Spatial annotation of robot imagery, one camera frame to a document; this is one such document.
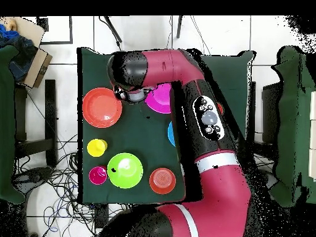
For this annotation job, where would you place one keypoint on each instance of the pink large plastic bowl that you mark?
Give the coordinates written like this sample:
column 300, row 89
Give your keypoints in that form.
column 160, row 101

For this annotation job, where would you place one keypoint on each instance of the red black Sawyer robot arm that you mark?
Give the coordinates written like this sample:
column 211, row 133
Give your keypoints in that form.
column 217, row 185

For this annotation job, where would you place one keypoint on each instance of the light blue medium bowl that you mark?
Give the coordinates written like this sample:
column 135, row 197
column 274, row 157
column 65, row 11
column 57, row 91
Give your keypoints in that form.
column 171, row 134

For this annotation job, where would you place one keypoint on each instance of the dark green tablecloth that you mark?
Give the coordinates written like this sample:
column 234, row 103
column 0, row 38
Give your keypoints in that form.
column 138, row 138

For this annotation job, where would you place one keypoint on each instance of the orange small plastic bowl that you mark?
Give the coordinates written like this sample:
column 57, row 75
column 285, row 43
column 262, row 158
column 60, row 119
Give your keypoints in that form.
column 162, row 181

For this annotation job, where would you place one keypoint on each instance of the orange shallow plastic bowl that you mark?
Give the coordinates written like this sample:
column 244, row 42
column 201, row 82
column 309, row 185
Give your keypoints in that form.
column 102, row 107

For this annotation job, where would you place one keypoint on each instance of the lemon yellow plastic cup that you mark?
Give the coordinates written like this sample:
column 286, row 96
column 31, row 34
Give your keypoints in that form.
column 97, row 147

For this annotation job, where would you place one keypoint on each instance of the orange plastic cup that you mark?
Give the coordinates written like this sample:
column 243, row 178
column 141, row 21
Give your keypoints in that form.
column 220, row 108

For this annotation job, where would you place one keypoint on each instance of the crimson plastic cup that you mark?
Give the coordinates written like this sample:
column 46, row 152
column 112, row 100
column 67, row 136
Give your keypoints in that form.
column 98, row 175

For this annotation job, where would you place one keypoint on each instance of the black tripod leg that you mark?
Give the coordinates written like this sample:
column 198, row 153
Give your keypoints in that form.
column 179, row 27
column 113, row 29

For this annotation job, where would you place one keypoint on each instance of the green cloth covered table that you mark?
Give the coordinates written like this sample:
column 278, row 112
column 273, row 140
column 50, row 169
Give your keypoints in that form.
column 6, row 123
column 288, row 123

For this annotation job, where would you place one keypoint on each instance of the brown cardboard box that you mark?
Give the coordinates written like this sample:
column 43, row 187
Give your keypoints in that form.
column 37, row 69

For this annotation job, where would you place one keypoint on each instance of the white boxes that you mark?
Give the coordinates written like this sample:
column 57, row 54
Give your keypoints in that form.
column 313, row 135

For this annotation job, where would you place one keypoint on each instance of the tan cardboard sheet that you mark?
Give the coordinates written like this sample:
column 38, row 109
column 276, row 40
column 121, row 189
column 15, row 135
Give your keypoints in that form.
column 29, row 29

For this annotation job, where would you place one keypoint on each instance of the black chair frame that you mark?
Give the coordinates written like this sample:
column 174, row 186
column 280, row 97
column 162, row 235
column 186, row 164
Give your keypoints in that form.
column 50, row 111
column 270, row 111

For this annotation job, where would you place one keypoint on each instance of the black pedestal foot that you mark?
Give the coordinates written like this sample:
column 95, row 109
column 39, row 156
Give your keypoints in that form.
column 32, row 175

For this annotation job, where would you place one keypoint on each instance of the black square floor frame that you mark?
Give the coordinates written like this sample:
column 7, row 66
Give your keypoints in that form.
column 70, row 29

